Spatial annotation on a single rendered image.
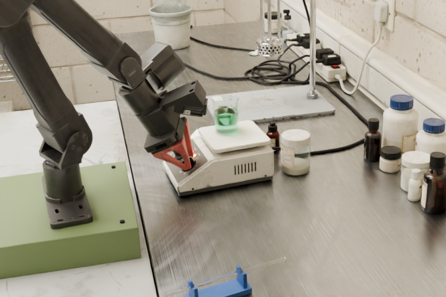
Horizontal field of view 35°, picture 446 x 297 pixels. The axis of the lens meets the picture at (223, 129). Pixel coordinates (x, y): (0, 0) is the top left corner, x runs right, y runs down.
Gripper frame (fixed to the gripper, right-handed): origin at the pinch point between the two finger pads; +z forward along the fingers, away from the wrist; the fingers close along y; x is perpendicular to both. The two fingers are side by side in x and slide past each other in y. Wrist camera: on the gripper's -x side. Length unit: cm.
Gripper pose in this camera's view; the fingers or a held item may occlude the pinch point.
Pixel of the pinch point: (187, 160)
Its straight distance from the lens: 137.5
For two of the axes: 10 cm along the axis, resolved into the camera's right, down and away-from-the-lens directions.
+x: -8.6, 3.5, 3.6
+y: 0.9, -5.9, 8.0
